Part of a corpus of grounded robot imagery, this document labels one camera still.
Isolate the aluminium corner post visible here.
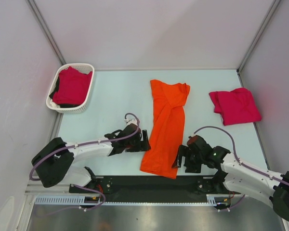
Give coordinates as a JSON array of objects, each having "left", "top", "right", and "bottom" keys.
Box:
[
  {"left": 236, "top": 0, "right": 282, "bottom": 75},
  {"left": 26, "top": 0, "right": 66, "bottom": 65}
]

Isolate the white slotted cable duct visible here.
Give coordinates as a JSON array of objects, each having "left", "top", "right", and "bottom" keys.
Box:
[{"left": 35, "top": 195, "right": 229, "bottom": 206}]

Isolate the black shirt in basket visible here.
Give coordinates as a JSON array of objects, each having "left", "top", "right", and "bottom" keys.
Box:
[{"left": 49, "top": 78, "right": 83, "bottom": 108}]

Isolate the folded magenta t shirt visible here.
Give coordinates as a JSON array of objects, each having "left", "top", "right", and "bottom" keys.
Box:
[{"left": 209, "top": 88, "right": 262, "bottom": 126}]

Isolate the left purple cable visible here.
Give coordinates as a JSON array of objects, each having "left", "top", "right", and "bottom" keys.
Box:
[{"left": 30, "top": 113, "right": 141, "bottom": 214}]

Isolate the aluminium frame rail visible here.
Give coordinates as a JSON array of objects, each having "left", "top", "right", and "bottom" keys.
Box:
[{"left": 25, "top": 175, "right": 286, "bottom": 196}]

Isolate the left aluminium corner post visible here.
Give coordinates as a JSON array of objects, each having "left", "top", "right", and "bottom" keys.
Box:
[{"left": 26, "top": 0, "right": 66, "bottom": 65}]

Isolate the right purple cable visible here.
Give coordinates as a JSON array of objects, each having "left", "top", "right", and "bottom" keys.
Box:
[{"left": 192, "top": 126, "right": 289, "bottom": 212}]

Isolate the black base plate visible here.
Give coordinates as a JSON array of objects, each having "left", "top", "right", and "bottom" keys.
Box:
[{"left": 69, "top": 175, "right": 241, "bottom": 204}]

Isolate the magenta shirt in basket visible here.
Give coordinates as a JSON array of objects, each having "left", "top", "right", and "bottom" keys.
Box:
[{"left": 49, "top": 66, "right": 92, "bottom": 108}]

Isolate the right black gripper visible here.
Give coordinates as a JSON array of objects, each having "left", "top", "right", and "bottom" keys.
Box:
[{"left": 171, "top": 145, "right": 204, "bottom": 174}]

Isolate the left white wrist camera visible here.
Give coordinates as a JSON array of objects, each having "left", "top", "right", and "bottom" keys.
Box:
[{"left": 124, "top": 118, "right": 138, "bottom": 126}]

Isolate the orange t shirt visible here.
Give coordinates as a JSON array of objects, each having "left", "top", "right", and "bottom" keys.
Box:
[{"left": 140, "top": 80, "right": 190, "bottom": 179}]

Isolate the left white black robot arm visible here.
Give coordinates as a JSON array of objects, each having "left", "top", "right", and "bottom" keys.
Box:
[{"left": 29, "top": 123, "right": 151, "bottom": 193}]

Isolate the purple cable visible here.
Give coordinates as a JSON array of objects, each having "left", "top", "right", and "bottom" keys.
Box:
[
  {"left": 30, "top": 113, "right": 141, "bottom": 214},
  {"left": 192, "top": 126, "right": 289, "bottom": 212}
]

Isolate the right aluminium corner post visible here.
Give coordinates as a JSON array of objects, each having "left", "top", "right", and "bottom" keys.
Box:
[{"left": 236, "top": 0, "right": 282, "bottom": 75}]

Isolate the white plastic basket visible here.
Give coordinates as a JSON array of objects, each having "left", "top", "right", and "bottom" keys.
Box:
[{"left": 46, "top": 63, "right": 94, "bottom": 114}]

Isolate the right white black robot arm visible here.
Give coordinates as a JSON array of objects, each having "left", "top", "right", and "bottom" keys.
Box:
[{"left": 172, "top": 135, "right": 289, "bottom": 222}]

